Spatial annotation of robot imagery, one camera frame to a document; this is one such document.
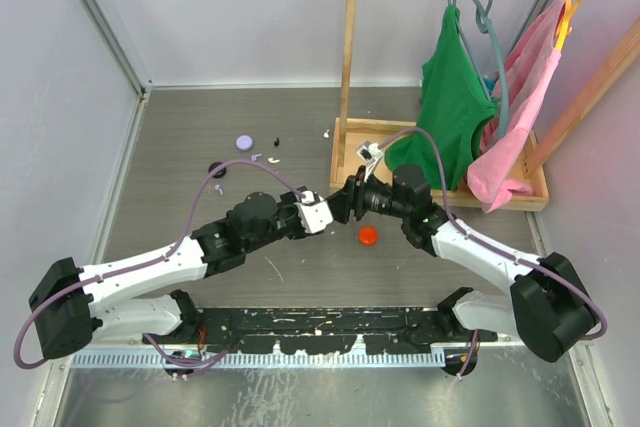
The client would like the grey blue clothes hanger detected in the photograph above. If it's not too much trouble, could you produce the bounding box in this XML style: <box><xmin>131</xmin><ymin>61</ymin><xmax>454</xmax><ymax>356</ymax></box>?
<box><xmin>455</xmin><ymin>0</ymin><xmax>510</xmax><ymax>139</ymax></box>

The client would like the pink shirt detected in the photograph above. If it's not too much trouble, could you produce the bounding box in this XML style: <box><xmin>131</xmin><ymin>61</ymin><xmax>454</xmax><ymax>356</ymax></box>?
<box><xmin>466</xmin><ymin>0</ymin><xmax>573</xmax><ymax>213</ymax></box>

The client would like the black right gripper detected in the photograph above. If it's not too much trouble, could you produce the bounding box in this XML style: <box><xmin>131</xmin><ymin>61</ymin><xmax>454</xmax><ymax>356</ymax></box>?
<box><xmin>325</xmin><ymin>166</ymin><xmax>410</xmax><ymax>225</ymax></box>

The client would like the wooden clothes rack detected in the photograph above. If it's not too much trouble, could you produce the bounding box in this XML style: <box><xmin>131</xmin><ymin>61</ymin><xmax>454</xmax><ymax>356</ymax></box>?
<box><xmin>329</xmin><ymin>0</ymin><xmax>639</xmax><ymax>212</ymax></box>

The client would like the purple round charging case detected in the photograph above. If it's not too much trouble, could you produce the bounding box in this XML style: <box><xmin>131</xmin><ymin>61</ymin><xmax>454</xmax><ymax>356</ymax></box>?
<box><xmin>235</xmin><ymin>135</ymin><xmax>254</xmax><ymax>152</ymax></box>

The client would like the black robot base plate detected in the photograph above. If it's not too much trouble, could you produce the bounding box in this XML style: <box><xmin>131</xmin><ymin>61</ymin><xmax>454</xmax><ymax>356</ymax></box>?
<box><xmin>142</xmin><ymin>306</ymin><xmax>496</xmax><ymax>356</ymax></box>

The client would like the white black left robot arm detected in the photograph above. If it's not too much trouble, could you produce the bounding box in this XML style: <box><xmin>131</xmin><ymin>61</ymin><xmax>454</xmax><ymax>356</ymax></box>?
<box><xmin>29</xmin><ymin>191</ymin><xmax>333</xmax><ymax>360</ymax></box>

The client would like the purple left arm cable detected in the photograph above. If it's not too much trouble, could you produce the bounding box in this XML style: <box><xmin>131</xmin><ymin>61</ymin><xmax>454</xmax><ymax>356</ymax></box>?
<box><xmin>13</xmin><ymin>159</ymin><xmax>309</xmax><ymax>371</ymax></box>

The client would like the yellow clothes hanger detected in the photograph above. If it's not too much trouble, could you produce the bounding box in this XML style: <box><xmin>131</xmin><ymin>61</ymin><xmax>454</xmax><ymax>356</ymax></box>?
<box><xmin>555</xmin><ymin>0</ymin><xmax>586</xmax><ymax>51</ymax></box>

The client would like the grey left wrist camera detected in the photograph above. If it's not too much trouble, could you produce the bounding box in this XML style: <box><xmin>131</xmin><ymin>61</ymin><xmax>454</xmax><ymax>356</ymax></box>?
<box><xmin>295</xmin><ymin>190</ymin><xmax>333</xmax><ymax>234</ymax></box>

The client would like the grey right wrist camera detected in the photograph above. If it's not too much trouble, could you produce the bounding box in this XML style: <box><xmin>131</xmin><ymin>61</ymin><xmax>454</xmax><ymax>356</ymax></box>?
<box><xmin>356</xmin><ymin>141</ymin><xmax>384</xmax><ymax>182</ymax></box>

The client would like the orange earbud charging case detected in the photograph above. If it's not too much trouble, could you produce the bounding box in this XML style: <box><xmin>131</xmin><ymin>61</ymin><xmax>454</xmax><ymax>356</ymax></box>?
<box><xmin>358</xmin><ymin>226</ymin><xmax>379</xmax><ymax>246</ymax></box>

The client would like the black round charging case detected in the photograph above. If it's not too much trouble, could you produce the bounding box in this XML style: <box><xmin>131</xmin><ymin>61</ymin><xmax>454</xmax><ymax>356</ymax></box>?
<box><xmin>208</xmin><ymin>161</ymin><xmax>227</xmax><ymax>179</ymax></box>

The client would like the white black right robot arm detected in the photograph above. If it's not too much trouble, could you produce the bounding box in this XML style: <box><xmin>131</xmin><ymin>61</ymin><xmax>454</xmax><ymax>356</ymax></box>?
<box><xmin>327</xmin><ymin>164</ymin><xmax>601</xmax><ymax>362</ymax></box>

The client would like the blue cloth item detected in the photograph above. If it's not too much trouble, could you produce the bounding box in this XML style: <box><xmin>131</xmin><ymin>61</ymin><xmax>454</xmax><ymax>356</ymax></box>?
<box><xmin>482</xmin><ymin>73</ymin><xmax>500</xmax><ymax>101</ymax></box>

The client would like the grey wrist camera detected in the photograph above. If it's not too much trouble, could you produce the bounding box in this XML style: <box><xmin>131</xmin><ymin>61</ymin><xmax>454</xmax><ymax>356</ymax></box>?
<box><xmin>295</xmin><ymin>190</ymin><xmax>333</xmax><ymax>234</ymax></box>
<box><xmin>356</xmin><ymin>141</ymin><xmax>384</xmax><ymax>182</ymax></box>

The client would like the green shirt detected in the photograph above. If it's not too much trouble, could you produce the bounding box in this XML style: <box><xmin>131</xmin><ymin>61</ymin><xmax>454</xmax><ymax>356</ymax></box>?
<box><xmin>385</xmin><ymin>5</ymin><xmax>498</xmax><ymax>191</ymax></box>

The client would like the white slotted cable duct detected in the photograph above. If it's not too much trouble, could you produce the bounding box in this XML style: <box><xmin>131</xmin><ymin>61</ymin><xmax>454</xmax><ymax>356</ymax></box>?
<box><xmin>70</xmin><ymin>346</ymin><xmax>446</xmax><ymax>369</ymax></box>

